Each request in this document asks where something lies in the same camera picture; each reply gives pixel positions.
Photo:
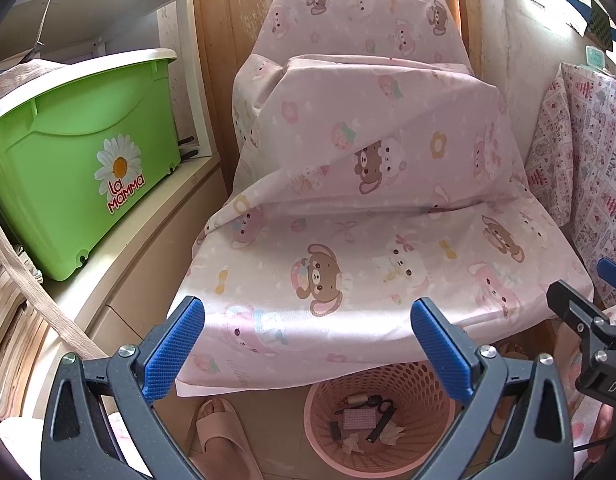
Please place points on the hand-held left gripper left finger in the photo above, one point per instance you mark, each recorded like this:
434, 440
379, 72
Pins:
172, 345

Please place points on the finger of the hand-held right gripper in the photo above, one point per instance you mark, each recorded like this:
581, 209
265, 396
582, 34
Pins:
568, 302
615, 271

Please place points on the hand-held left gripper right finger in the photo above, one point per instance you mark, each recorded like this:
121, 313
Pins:
440, 350

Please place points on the pink plastic wastebasket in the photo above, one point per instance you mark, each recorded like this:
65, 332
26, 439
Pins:
388, 385

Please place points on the white tissue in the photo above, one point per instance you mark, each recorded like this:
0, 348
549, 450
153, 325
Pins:
352, 444
393, 434

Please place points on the beige thread spool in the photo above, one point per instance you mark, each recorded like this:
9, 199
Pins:
357, 400

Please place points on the black wrapper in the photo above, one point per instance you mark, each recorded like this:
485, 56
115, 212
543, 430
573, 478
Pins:
380, 429

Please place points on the pink checked tissue pack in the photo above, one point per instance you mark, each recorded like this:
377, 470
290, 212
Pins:
360, 419

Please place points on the black cylinder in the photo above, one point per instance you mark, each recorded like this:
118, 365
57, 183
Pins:
336, 429

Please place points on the beige cabinet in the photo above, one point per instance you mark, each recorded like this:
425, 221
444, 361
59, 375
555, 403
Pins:
137, 270

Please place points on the patterned pink white cloth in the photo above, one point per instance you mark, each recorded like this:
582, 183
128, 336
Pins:
593, 160

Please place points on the pink slipper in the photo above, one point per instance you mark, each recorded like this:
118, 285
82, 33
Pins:
232, 450

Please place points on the pink bear printed sheet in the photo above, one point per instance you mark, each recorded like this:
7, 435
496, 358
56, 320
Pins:
378, 220

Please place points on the white printed cloth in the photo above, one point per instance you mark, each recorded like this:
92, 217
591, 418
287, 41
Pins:
17, 440

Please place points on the green storage box daisy sticker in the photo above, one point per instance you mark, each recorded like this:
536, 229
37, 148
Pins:
52, 200

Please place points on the white cabinet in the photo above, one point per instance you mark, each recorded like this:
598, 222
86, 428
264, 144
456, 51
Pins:
533, 85

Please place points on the green label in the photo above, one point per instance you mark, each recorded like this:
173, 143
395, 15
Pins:
595, 56

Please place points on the colourful patchwork cloth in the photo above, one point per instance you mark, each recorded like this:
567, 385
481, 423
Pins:
600, 20

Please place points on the beige woven cloth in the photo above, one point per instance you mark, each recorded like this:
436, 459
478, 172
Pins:
22, 77

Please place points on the thin metal rod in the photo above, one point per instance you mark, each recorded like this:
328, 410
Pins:
47, 5

